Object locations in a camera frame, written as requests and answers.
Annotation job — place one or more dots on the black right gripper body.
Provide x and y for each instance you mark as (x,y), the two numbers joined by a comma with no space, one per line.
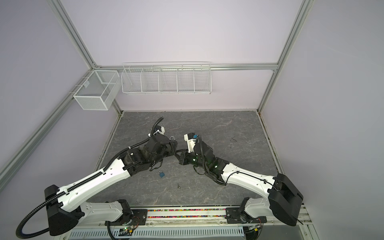
(189,158)

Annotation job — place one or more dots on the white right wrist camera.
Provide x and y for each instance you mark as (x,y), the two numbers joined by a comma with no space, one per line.
(191,139)

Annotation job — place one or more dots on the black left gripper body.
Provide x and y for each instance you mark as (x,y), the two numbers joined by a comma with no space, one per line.
(169,151)

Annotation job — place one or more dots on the white wire long basket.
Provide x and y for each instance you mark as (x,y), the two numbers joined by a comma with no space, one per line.
(166,78)

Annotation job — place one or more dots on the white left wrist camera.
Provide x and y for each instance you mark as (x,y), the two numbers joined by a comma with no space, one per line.
(159,130)

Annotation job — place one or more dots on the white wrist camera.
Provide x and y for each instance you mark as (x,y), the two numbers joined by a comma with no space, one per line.
(191,139)
(159,130)

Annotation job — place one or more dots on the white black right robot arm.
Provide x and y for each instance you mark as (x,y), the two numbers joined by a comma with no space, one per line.
(279,197)

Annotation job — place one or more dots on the blue padlock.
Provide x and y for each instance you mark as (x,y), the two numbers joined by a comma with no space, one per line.
(173,139)
(161,173)

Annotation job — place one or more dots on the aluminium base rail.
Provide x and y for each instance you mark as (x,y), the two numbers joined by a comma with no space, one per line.
(119,214)

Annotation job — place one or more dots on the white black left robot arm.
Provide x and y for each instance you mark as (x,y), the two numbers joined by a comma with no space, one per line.
(65,205)

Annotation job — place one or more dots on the blue padlock on table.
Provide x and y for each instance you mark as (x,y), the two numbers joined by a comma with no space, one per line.
(161,173)

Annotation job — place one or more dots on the white vented cable duct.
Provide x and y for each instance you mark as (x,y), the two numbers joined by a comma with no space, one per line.
(157,233)

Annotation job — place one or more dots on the white mesh box basket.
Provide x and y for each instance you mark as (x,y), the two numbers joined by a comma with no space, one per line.
(99,90)

